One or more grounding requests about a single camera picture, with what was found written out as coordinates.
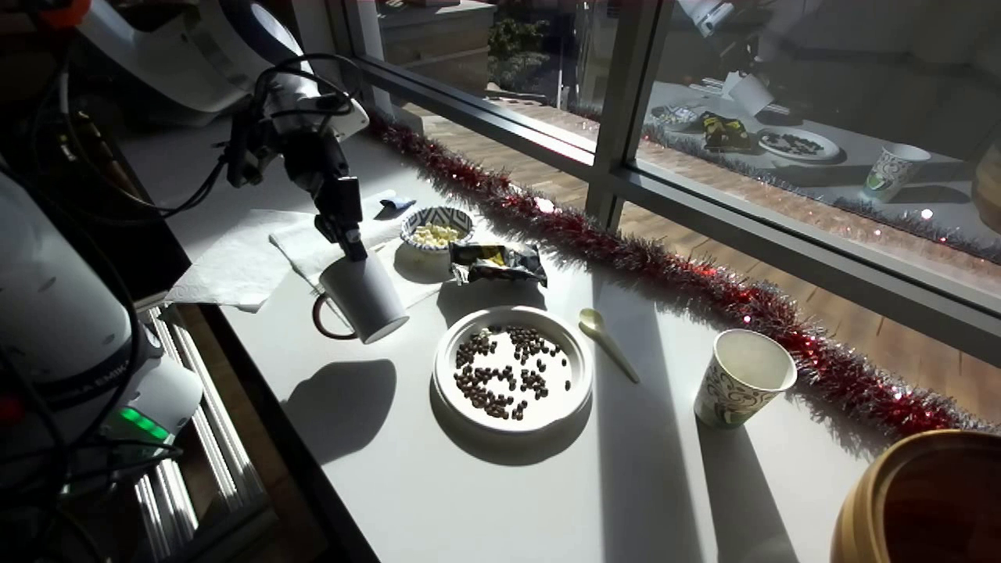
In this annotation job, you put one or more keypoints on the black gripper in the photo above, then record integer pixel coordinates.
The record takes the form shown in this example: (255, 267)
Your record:
(328, 174)

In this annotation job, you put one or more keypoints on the white mug cup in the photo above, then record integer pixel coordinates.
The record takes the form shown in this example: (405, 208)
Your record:
(370, 297)

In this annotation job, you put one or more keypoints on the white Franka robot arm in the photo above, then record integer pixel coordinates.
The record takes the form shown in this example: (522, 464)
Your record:
(52, 315)

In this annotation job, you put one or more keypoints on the patterned paper cup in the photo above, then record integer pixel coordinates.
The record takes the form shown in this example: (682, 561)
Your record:
(735, 386)

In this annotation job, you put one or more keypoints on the small blue object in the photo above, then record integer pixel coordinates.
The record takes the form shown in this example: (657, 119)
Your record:
(396, 208)

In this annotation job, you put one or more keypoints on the white folded napkin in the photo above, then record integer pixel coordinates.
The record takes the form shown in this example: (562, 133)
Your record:
(298, 252)

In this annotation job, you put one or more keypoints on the small bowl with yellow food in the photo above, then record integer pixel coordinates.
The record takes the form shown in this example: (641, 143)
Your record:
(433, 234)

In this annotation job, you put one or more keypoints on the black snack packet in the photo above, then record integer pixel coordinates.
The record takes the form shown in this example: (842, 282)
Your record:
(500, 260)

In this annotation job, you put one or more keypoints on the white bowl of beans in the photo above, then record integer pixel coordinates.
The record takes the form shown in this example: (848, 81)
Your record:
(457, 407)

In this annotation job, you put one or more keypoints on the dark coffee beans heap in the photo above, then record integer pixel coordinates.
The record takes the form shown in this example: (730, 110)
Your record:
(511, 371)

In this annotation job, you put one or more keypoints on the pale plastic spoon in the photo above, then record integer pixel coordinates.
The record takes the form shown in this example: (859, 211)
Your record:
(606, 339)

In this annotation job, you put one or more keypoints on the red tinsel garland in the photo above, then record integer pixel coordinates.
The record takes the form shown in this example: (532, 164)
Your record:
(678, 275)

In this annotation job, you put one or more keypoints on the round bamboo basket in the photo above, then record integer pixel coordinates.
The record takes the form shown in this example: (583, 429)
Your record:
(917, 501)

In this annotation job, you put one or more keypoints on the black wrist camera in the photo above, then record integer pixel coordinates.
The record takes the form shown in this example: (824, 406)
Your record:
(247, 146)

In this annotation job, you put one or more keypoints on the aluminium profile rail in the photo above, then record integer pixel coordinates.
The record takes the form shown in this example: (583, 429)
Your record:
(205, 458)

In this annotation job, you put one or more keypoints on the dark metal window frame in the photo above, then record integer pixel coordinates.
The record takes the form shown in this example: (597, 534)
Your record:
(627, 115)

